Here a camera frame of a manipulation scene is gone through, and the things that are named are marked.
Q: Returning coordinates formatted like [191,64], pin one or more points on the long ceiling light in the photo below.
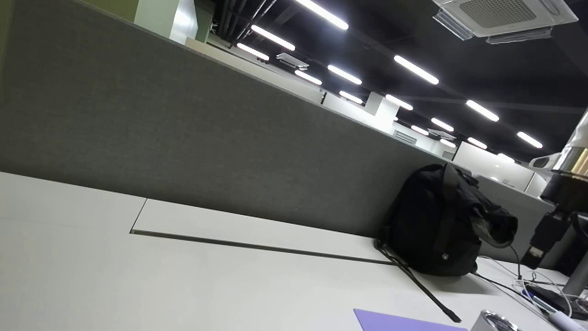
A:
[399,101]
[529,140]
[478,141]
[272,37]
[252,51]
[419,129]
[343,73]
[351,95]
[481,110]
[307,77]
[415,68]
[321,13]
[441,123]

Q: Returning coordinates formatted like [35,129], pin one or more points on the grey fabric desk partition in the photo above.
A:
[184,134]

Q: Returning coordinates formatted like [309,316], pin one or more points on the black backpack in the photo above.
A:
[437,221]

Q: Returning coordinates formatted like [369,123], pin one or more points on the black marker pen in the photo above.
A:
[422,287]

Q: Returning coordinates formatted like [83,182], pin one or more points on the purple paper mat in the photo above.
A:
[397,322]

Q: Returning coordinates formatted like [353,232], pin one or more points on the low grey side partition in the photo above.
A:
[525,211]

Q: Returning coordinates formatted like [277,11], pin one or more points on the white ceiling air conditioner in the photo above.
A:
[501,16]

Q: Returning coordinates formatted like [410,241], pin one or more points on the black equipment box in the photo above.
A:
[560,221]

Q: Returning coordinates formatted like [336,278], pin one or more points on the pale cylindrical tube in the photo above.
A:
[566,320]

